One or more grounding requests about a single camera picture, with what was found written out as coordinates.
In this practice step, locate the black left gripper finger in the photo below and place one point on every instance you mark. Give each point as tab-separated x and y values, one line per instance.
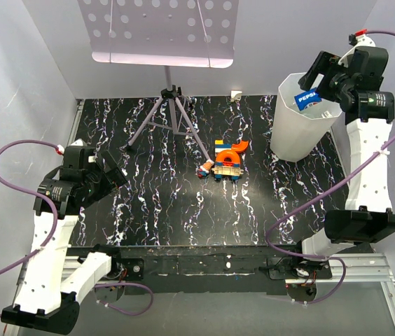
116	178
108	161

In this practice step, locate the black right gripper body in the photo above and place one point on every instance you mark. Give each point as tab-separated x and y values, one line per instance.
340	82

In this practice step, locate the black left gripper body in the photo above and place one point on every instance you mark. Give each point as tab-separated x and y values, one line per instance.
98	185

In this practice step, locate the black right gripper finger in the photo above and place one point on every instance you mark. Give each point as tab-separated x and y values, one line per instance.
323	63
325	89

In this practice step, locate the Pepsi label plastic bottle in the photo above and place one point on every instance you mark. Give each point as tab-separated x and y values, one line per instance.
306	99

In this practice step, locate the large clear plastic bottle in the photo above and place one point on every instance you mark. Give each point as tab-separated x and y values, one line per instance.
326	114

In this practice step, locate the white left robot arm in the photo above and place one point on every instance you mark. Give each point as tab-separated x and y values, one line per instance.
46	301

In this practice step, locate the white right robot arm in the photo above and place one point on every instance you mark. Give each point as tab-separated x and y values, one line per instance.
368	216

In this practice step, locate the white octagonal plastic bin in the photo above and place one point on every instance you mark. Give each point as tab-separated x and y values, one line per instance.
295	133

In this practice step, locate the small colourful toy figure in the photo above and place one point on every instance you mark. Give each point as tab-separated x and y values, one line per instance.
205	169

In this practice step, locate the yellow white blue toy bricks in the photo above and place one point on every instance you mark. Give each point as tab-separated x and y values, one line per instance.
220	145

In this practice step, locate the orange curved toy piece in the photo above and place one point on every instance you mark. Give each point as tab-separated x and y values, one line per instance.
232	157

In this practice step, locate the beige toy brick vehicle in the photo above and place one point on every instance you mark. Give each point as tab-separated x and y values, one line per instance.
231	172

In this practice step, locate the white perforated music stand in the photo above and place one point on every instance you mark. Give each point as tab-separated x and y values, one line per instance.
197	34

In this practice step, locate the small white wall bracket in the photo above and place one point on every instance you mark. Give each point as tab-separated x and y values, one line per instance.
235	96

